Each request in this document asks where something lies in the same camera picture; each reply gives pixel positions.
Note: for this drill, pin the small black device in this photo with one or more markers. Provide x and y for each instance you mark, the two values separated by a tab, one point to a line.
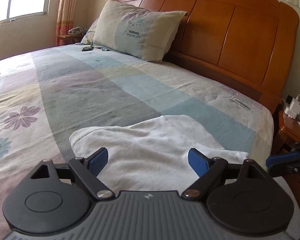
87	48

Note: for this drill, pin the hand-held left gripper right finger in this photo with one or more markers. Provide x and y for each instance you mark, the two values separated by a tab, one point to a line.
197	161

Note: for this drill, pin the white charger block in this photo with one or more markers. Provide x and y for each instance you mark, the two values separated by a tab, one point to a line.
293	107

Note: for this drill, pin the orange striped curtain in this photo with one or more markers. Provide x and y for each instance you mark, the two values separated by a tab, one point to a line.
66	12

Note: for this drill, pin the grey plush toy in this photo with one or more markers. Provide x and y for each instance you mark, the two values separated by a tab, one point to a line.
77	30

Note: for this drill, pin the wooden nightstand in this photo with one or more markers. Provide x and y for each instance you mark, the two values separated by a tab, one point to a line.
287	130
67	38

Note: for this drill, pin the small patchwork pillow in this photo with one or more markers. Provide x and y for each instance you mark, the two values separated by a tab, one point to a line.
90	33

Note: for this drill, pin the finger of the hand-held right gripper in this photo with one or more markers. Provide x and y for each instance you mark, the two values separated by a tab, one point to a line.
282	158
282	170

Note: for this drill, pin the wooden headboard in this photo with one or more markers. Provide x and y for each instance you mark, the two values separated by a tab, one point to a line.
240	37

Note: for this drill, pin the large patchwork pillow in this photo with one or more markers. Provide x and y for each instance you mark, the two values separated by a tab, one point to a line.
135	27

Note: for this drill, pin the bed with patchwork sheet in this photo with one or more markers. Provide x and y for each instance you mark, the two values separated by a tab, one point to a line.
90	87

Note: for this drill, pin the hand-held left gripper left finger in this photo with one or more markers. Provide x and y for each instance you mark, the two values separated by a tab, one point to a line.
100	158

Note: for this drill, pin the person's grey trousers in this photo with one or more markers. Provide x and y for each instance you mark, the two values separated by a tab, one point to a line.
290	192

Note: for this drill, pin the white printed sweatshirt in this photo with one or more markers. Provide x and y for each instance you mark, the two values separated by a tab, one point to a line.
152	150

